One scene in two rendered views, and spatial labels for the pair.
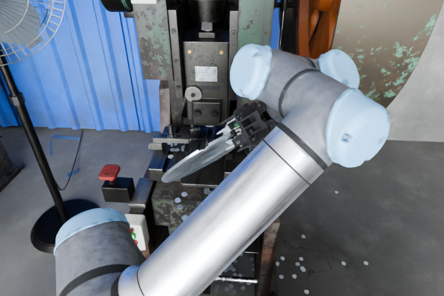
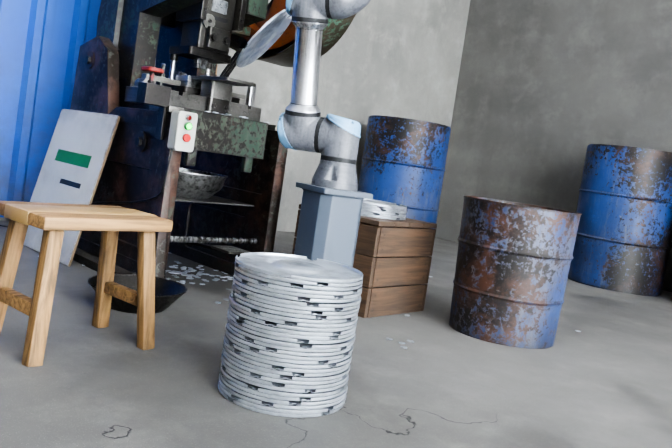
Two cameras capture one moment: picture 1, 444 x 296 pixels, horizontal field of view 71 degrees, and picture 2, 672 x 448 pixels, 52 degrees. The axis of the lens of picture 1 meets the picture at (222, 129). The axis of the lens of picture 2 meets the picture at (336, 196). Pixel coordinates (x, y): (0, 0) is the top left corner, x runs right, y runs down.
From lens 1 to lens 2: 2.31 m
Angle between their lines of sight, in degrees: 55
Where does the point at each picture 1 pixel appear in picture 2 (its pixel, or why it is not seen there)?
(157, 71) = not seen: outside the picture
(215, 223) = not seen: outside the picture
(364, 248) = not seen: hidden behind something
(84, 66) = not seen: outside the picture
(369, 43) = not seen: outside the picture
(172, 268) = not seen: outside the picture
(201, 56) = not seen: outside the picture
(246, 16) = not seen: outside the picture
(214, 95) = (222, 27)
